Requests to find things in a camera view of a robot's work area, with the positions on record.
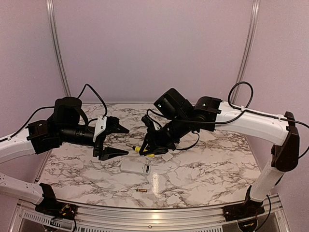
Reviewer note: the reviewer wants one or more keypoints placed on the right aluminium frame post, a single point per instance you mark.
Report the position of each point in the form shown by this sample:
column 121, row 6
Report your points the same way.
column 249, row 40

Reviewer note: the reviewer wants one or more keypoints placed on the aluminium frame post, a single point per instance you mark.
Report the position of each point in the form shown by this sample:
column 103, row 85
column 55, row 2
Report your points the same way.
column 56, row 45
column 249, row 40

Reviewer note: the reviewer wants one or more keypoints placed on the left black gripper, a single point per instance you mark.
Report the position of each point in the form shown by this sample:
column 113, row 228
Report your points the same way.
column 107, row 152

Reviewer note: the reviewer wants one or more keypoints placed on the left aluminium frame post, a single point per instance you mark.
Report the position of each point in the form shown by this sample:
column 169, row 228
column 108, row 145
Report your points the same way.
column 56, row 45

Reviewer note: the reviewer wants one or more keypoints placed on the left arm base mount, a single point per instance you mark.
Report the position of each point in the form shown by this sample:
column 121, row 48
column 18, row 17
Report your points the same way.
column 58, row 210

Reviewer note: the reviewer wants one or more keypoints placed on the white remote control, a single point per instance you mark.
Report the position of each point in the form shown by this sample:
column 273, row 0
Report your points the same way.
column 133, row 167

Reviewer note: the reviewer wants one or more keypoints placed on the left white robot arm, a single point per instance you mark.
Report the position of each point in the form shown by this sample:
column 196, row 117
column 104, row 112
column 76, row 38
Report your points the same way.
column 34, row 139

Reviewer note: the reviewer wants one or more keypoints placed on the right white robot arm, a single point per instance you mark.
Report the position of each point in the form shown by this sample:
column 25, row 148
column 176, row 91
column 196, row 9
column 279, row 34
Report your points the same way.
column 213, row 114

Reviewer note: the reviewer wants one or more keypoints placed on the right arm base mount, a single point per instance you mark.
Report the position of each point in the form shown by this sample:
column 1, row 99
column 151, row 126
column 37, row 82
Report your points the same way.
column 243, row 210

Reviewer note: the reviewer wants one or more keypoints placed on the white battery cover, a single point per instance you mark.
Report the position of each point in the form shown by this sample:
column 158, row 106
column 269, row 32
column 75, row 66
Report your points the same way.
column 166, row 157

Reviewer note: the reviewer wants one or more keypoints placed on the front aluminium rail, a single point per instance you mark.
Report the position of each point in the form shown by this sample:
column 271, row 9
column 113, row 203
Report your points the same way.
column 92, row 218

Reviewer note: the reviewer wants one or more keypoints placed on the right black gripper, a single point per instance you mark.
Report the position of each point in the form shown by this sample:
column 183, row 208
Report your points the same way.
column 160, row 146

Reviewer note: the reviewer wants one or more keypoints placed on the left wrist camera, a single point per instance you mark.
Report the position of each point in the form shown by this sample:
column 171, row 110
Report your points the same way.
column 105, row 125

